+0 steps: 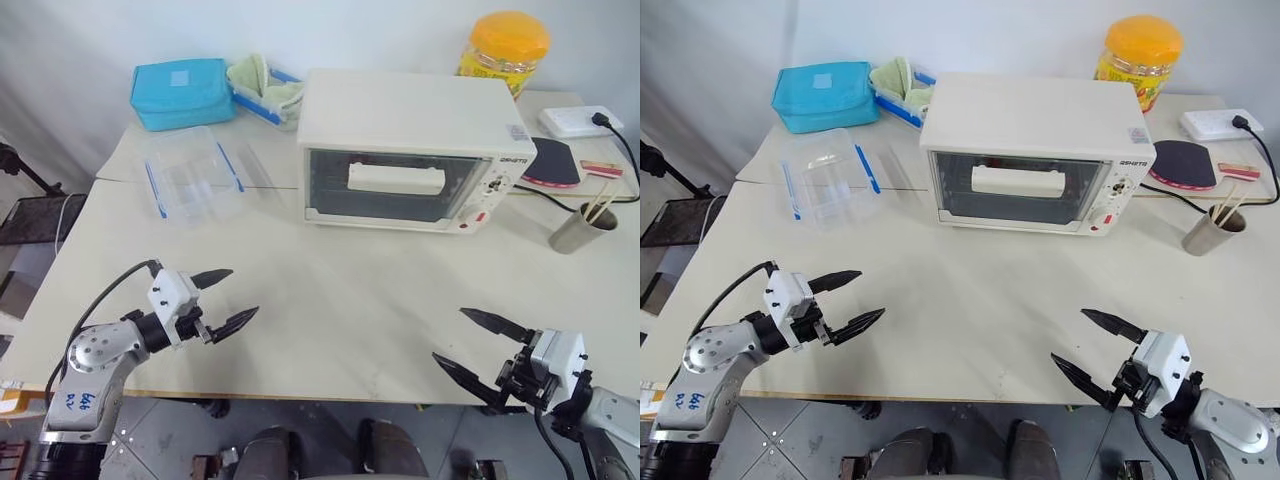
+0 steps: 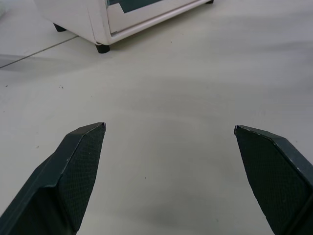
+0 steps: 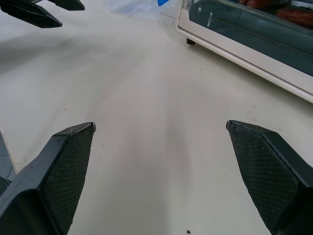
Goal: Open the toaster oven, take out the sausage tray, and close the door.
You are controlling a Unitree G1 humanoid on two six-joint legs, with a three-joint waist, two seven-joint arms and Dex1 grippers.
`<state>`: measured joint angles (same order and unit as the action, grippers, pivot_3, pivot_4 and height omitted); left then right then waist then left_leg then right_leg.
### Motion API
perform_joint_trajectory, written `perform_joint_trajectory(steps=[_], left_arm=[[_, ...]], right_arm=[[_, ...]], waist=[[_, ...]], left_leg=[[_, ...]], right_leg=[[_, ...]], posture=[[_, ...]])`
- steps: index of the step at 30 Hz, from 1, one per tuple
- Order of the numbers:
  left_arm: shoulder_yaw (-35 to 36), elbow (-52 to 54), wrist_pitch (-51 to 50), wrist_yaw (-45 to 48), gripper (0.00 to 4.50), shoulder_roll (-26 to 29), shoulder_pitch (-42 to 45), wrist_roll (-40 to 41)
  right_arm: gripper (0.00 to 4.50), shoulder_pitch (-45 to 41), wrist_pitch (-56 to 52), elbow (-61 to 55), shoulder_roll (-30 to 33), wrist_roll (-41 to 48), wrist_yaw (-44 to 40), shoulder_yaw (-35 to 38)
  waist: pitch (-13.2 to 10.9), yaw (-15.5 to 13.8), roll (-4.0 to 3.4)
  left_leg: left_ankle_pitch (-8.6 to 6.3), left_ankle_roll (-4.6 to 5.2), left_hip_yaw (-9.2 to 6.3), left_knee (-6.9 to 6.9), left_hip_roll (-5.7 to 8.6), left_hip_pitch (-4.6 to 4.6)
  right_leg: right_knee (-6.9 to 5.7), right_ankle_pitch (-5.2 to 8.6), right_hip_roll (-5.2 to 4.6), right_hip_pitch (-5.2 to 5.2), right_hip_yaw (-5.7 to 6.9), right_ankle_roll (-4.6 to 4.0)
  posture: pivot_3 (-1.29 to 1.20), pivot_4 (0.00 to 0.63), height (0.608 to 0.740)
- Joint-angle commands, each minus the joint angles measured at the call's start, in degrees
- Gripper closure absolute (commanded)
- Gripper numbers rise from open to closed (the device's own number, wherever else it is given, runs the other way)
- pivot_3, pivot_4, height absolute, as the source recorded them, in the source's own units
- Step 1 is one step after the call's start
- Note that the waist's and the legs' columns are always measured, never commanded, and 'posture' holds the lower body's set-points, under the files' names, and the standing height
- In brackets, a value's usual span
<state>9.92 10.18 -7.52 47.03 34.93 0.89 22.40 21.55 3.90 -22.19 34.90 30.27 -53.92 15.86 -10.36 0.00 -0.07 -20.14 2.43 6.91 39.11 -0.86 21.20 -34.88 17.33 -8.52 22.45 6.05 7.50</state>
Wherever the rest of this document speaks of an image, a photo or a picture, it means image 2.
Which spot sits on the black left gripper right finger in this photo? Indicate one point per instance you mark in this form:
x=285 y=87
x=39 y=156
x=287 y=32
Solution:
x=276 y=176

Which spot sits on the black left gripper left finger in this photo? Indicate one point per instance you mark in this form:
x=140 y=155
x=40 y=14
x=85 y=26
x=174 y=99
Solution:
x=61 y=186

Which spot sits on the white toaster oven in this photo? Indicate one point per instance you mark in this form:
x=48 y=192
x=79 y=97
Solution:
x=80 y=17

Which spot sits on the white oven door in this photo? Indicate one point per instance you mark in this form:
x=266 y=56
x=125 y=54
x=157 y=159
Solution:
x=146 y=14

